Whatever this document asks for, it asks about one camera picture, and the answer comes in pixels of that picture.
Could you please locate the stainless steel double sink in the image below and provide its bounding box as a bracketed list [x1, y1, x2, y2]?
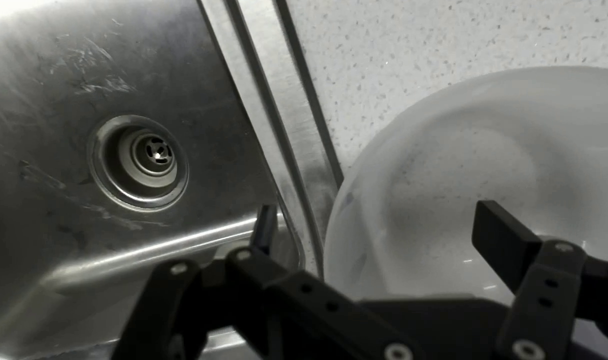
[0, 0, 346, 360]

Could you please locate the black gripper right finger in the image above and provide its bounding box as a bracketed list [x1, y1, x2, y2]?
[469, 198, 608, 360]

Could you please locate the metal sink drain strainer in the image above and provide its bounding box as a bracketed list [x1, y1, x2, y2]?
[87, 114, 192, 214]

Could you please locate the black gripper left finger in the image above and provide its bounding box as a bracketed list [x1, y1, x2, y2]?
[110, 203, 415, 360]

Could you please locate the translucent white plastic bowl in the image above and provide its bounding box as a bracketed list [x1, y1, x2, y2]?
[321, 64, 608, 338]

